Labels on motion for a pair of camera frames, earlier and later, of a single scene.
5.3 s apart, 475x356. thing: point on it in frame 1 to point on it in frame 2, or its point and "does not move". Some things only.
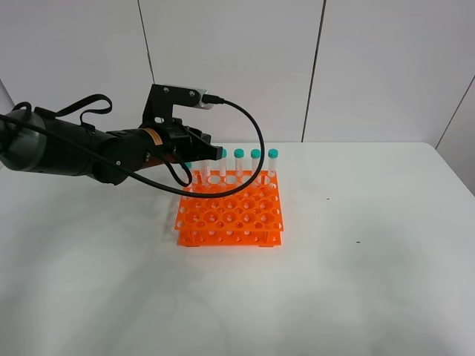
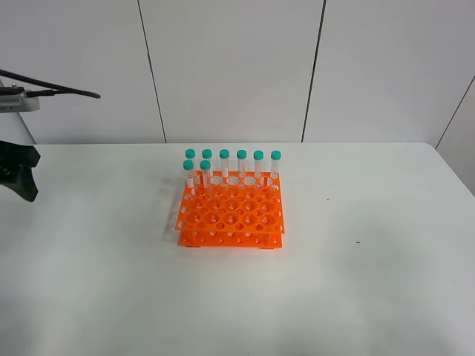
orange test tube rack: (253, 217) does not move
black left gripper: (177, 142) to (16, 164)
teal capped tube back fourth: (239, 154) does not move
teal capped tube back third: (223, 163) does not move
